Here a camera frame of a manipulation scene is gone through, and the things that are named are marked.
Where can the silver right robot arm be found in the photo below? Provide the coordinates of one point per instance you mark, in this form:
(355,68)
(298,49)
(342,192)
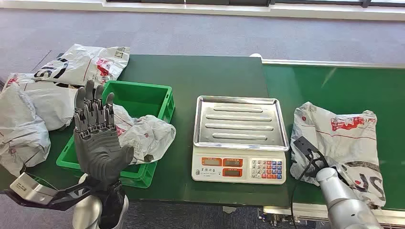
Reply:
(345,202)

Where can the white courier package red print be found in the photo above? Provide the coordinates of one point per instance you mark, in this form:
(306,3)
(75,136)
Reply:
(148,136)

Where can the grey crumpled courier package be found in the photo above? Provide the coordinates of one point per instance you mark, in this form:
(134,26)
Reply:
(19,132)

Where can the green plastic bin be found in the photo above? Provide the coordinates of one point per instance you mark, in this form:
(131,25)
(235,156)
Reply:
(139,98)

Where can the black right wrist camera bracket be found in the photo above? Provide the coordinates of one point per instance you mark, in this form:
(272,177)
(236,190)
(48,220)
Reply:
(308,150)

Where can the white flat courier package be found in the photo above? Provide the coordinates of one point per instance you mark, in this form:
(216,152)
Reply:
(50,101)

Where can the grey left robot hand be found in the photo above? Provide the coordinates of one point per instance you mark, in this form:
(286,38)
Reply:
(98,151)

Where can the white window sill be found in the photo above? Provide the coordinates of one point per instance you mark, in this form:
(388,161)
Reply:
(202,9)

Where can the black left wrist camera bracket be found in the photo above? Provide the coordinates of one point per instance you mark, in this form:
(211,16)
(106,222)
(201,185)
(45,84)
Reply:
(68,196)

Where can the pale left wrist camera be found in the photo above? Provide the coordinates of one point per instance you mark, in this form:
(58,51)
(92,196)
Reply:
(31,189)

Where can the white courier package large print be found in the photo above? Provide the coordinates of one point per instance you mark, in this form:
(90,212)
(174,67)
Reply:
(82,63)

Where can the white table foot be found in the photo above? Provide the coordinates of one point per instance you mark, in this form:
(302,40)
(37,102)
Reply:
(229,209)

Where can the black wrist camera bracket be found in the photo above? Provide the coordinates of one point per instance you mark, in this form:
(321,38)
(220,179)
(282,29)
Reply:
(68,196)
(308,150)

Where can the white electronic scale steel tray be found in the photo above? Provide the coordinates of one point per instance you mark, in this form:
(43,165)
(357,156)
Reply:
(237,126)

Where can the dark green table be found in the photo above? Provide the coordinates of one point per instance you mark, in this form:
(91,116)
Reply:
(189,79)

